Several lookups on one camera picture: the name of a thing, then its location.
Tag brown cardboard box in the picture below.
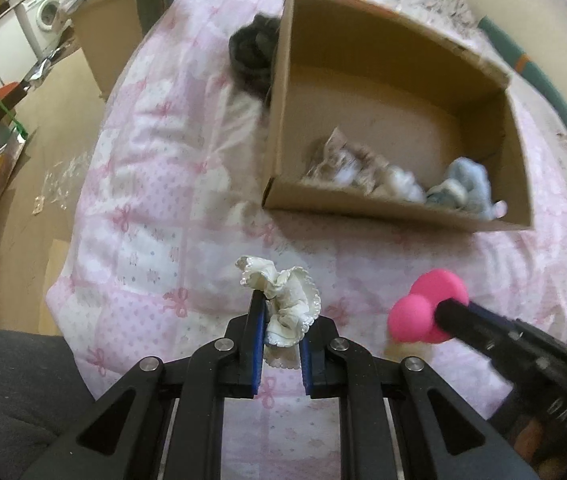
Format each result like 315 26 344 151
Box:
262 0 535 234

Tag clear plastic wrap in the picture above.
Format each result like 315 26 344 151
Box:
34 152 94 216

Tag pink heart-shaped toy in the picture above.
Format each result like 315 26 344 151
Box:
388 269 471 347

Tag white fluffy sock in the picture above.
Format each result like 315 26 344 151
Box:
373 162 427 205

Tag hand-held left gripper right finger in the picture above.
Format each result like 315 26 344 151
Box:
299 316 540 480

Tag beige bedside cabinet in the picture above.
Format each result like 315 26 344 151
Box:
71 0 144 101

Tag white washing machine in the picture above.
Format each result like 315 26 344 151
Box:
16 0 72 56

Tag brown sock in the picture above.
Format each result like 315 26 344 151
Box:
386 341 421 361

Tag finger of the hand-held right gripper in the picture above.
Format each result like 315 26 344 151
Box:
467 302 531 335
436 299 514 357

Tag floral patterned cloth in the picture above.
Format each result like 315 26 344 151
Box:
301 127 379 193

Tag person's right hand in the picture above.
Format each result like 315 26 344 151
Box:
512 416 547 463

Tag dark grey cloth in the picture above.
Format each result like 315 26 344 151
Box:
228 12 282 106

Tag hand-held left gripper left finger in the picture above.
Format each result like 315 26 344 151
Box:
24 290 267 480

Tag cream lace-trimmed sock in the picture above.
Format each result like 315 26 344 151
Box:
235 255 323 372

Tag pink bow-print blanket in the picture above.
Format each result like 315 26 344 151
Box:
46 0 567 480

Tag person's grey trouser leg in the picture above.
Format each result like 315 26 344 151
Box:
0 319 97 480

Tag grey floral duvet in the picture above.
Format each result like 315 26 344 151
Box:
293 0 481 36

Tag light blue fluffy sock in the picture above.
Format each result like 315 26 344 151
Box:
426 156 508 221

